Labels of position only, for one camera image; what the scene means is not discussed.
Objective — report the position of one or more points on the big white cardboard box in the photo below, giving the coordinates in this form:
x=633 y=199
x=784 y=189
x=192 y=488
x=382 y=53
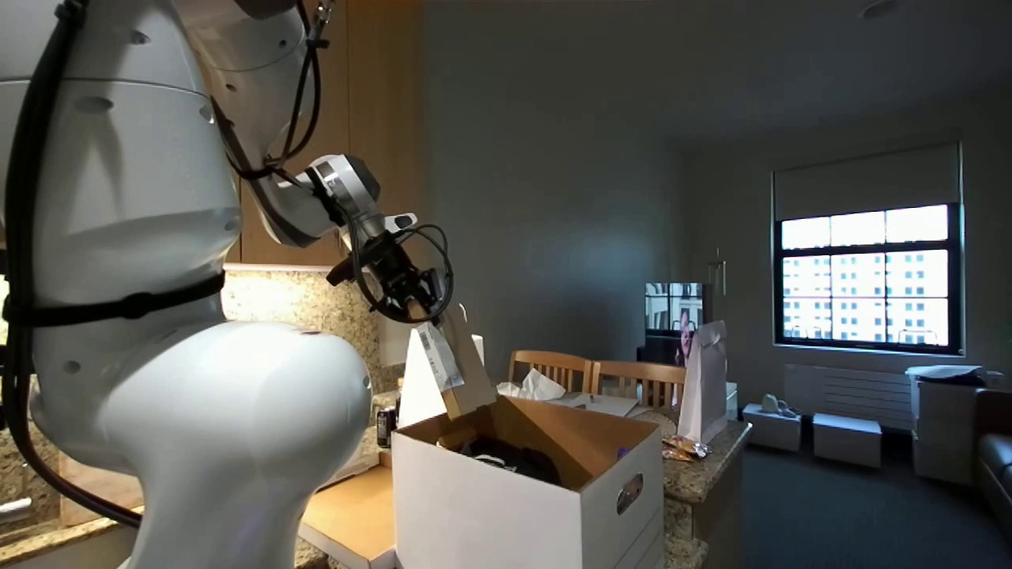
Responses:
x=507 y=518

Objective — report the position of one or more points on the light paper stack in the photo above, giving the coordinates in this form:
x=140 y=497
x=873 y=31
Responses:
x=610 y=406

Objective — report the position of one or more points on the white crumpled paper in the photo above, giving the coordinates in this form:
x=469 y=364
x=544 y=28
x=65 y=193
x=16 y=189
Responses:
x=536 y=388

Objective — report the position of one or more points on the navy striped Adidas jacket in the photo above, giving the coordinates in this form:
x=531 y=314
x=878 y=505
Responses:
x=510 y=459

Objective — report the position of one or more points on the white roller blind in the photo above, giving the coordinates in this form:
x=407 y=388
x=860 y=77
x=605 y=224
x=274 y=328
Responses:
x=863 y=185

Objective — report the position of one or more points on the wooden chair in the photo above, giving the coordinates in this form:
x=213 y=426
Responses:
x=549 y=369
x=643 y=381

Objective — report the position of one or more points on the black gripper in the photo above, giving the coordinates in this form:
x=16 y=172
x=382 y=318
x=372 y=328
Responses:
x=400 y=269

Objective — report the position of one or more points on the window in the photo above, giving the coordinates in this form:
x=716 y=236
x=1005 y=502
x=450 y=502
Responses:
x=872 y=279

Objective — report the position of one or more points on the television screen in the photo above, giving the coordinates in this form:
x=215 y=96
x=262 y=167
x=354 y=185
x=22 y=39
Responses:
x=675 y=305

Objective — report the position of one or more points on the white wall radiator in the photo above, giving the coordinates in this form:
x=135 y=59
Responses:
x=842 y=395

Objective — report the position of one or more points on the white waste bin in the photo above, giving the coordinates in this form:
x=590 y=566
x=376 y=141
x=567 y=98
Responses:
x=944 y=423

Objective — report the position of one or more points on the grey ottoman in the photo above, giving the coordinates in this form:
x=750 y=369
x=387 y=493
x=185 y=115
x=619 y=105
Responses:
x=845 y=441
x=773 y=431

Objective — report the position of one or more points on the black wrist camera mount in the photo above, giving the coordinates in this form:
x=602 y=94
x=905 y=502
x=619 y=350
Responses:
x=343 y=269

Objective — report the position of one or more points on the dark sofa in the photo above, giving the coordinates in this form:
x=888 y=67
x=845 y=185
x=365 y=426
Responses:
x=996 y=464

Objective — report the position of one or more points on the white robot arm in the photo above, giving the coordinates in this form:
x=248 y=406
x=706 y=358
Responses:
x=160 y=423

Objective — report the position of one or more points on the wooden wall cabinets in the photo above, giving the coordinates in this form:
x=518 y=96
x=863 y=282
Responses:
x=382 y=127

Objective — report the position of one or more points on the small white printed bag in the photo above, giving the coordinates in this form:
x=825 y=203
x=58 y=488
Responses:
x=704 y=391

